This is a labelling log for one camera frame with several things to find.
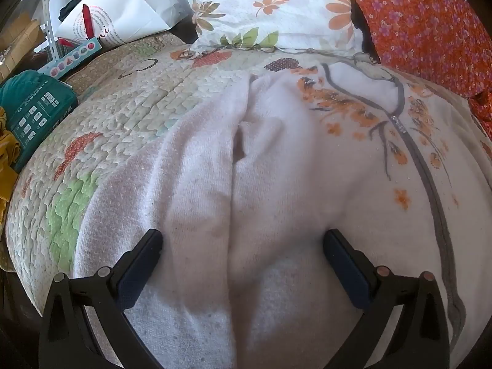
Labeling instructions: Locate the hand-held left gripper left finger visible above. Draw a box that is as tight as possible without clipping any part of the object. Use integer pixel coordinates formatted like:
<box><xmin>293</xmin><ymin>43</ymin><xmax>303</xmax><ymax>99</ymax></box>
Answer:
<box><xmin>38</xmin><ymin>228</ymin><xmax>164</xmax><ymax>369</ymax></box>

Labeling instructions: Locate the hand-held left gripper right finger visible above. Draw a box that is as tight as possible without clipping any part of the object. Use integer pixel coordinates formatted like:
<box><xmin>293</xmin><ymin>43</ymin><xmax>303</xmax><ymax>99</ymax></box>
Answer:
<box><xmin>323</xmin><ymin>228</ymin><xmax>450</xmax><ymax>369</ymax></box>

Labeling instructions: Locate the white floral print sweater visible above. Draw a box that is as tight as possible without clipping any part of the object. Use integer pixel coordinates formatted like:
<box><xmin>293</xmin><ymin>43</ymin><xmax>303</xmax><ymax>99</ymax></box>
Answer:
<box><xmin>73</xmin><ymin>61</ymin><xmax>492</xmax><ymax>369</ymax></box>

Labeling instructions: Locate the quilted heart pattern bedspread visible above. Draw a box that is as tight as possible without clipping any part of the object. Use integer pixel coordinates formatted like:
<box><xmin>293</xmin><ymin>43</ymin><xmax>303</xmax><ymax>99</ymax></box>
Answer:
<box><xmin>6</xmin><ymin>33</ymin><xmax>477</xmax><ymax>316</ymax></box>

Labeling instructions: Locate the mustard yellow cloth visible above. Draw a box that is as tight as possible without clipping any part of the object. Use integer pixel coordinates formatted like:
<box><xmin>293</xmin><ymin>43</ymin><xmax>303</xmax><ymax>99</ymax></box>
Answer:
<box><xmin>0</xmin><ymin>108</ymin><xmax>24</xmax><ymax>224</ymax></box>

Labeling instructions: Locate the teal package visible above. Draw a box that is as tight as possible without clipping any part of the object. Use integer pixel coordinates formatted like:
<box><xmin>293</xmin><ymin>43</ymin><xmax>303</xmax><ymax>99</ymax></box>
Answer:
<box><xmin>0</xmin><ymin>71</ymin><xmax>79</xmax><ymax>172</ymax></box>

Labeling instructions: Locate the light blue shapes box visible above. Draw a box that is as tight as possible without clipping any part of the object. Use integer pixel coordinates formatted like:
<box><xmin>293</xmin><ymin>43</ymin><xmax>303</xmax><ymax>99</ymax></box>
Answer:
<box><xmin>37</xmin><ymin>36</ymin><xmax>102</xmax><ymax>80</ymax></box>

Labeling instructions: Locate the orange floral cloth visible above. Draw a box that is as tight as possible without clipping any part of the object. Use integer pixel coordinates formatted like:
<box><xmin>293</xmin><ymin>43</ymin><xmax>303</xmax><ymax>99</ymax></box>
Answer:
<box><xmin>344</xmin><ymin>0</ymin><xmax>492</xmax><ymax>143</ymax></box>

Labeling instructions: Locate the white perforated strip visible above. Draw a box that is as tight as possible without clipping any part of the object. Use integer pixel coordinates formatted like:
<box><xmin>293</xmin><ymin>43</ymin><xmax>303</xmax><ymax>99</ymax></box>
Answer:
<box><xmin>38</xmin><ymin>0</ymin><xmax>59</xmax><ymax>62</ymax></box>

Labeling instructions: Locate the cardboard box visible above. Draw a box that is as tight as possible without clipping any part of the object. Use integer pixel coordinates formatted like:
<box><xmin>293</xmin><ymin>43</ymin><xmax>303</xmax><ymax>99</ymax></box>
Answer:
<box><xmin>0</xmin><ymin>11</ymin><xmax>45</xmax><ymax>81</ymax></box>

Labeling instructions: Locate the white paper bag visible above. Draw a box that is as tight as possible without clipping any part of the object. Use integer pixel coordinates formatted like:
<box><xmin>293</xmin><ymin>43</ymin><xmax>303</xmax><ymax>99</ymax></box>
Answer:
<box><xmin>54</xmin><ymin>0</ymin><xmax>193</xmax><ymax>50</ymax></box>

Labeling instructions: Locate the white floral pillow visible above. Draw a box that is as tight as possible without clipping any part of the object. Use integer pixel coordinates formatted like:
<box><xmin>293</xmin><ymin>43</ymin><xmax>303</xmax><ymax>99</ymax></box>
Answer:
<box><xmin>181</xmin><ymin>0</ymin><xmax>366</xmax><ymax>54</ymax></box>

